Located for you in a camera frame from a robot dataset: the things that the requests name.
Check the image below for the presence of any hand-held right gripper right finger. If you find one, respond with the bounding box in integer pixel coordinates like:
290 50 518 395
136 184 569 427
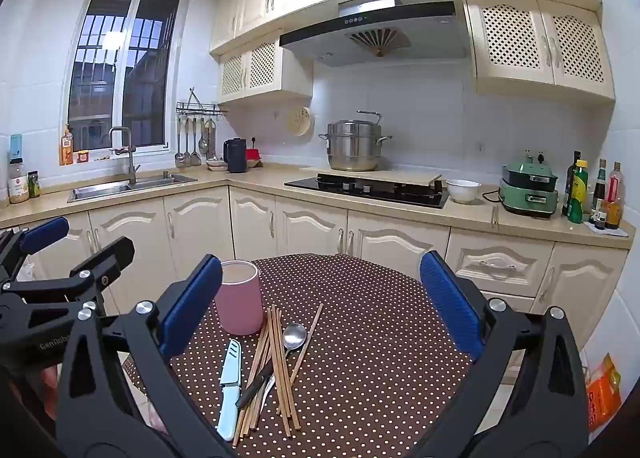
415 251 589 458

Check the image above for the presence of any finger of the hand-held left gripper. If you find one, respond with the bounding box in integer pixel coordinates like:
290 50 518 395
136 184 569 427
0 236 136 321
0 216 71 289

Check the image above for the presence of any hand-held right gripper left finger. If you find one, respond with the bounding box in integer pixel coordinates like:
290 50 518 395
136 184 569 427
55 253 236 458

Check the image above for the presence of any pink cup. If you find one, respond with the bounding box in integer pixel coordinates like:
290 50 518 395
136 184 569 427
214 260 264 336

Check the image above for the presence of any light blue knife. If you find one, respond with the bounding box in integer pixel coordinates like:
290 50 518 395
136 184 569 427
216 338 243 442

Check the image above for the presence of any pile of wooden chopsticks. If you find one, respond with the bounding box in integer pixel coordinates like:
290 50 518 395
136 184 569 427
232 303 325 441

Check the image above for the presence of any black-handled metal spoon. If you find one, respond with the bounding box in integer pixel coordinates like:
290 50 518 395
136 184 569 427
235 322 308 410

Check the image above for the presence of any white label jar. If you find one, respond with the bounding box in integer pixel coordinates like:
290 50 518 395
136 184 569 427
7 158 30 205

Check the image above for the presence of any stainless steel sink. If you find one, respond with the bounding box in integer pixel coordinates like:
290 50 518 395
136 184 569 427
67 173 198 203

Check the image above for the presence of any orange bottle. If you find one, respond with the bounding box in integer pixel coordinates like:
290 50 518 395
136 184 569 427
60 124 74 166

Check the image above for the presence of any brown polka dot tablecloth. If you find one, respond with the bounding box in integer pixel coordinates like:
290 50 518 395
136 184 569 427
122 253 501 458

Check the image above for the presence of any metal faucet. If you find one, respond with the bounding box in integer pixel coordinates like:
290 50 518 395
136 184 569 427
109 127 141 185

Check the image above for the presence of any curved metal utensil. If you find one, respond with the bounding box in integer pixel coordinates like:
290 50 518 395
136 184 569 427
258 372 277 403

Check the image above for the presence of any white bowl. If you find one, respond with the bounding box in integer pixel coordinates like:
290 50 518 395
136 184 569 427
446 179 482 203

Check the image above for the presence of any green electric cooker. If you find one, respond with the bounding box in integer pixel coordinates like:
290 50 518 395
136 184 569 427
499 150 560 215

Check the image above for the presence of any black kettle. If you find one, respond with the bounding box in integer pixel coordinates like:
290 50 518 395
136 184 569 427
222 138 249 173

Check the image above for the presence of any black glass gas stove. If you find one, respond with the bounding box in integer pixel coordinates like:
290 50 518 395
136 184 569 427
284 173 450 209

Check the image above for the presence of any green bottle yellow cap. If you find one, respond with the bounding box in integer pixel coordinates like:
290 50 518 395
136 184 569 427
568 160 590 225

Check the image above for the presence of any dark olive oil bottle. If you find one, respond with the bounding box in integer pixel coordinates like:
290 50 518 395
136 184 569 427
562 151 582 217

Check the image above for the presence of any orange bag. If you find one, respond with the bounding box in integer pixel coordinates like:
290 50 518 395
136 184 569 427
586 353 622 434

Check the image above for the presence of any barred window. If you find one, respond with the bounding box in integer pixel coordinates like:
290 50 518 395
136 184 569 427
65 0 183 153

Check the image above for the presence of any stainless steel steamer pot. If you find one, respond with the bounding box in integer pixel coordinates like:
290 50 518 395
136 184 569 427
319 110 393 172

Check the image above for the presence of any dark soy sauce bottle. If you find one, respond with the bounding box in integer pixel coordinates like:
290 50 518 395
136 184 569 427
591 159 608 225

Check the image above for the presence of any red label sauce bottle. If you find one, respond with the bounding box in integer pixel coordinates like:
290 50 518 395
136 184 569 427
606 162 623 230

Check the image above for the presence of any round cream colander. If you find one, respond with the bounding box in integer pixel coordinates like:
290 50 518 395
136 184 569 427
287 106 315 137

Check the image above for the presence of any grey range hood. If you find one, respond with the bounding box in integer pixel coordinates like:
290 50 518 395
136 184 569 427
278 0 471 68

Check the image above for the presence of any wire utensil rack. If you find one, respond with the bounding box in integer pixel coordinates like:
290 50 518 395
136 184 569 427
176 86 228 119

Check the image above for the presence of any cream lattice-door wall cabinet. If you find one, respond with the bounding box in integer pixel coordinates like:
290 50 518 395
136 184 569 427
217 32 315 106
464 0 617 106

